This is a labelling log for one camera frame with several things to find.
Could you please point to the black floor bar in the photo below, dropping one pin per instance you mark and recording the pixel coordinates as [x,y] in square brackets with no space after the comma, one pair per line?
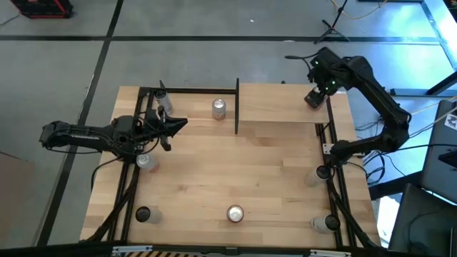
[392,185]

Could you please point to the tall slim white can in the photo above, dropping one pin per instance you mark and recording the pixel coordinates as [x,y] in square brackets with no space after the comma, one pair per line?
[165,103]

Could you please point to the black aluminium table frame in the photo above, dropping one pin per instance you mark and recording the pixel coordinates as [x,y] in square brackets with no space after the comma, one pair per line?
[196,90]

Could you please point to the black tripod stand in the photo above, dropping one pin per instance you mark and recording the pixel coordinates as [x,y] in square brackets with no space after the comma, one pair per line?
[330,30]

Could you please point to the red and black crate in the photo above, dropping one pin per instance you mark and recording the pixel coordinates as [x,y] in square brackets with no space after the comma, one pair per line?
[39,9]

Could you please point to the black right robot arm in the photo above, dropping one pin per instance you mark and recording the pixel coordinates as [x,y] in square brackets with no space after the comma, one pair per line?
[378,96]

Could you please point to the white mounting plate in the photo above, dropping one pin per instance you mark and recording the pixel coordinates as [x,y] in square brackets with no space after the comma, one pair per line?
[326,148]

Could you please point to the black metal table frame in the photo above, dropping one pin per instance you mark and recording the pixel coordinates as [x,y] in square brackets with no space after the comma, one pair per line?
[237,107]

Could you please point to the silver bracket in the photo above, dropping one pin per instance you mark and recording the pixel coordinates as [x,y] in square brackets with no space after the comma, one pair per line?
[330,253]
[132,249]

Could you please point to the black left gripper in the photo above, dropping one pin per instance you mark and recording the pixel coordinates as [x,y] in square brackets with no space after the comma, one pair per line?
[153,125]

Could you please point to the black front rail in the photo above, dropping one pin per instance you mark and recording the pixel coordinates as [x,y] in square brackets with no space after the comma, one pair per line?
[228,252]

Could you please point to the black desk foot bar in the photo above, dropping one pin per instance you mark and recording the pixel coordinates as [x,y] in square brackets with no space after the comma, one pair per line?
[410,92]

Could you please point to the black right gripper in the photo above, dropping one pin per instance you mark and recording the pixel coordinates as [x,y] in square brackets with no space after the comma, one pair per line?
[325,68]

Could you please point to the tall silver can black lid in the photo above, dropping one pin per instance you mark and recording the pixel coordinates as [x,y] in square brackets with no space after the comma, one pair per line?
[316,176]
[148,215]
[323,224]

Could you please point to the brown board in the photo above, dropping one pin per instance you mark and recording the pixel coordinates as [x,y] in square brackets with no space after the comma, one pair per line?
[14,200]

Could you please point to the grey box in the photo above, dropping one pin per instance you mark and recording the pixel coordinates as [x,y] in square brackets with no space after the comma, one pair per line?
[421,221]

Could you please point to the grey laptop with sticker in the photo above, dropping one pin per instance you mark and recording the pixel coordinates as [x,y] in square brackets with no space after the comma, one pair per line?
[439,171]

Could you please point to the black device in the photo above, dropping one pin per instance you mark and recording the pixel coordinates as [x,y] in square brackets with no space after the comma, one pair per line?
[450,158]

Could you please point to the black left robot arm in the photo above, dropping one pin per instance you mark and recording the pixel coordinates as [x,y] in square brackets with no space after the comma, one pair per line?
[89,137]

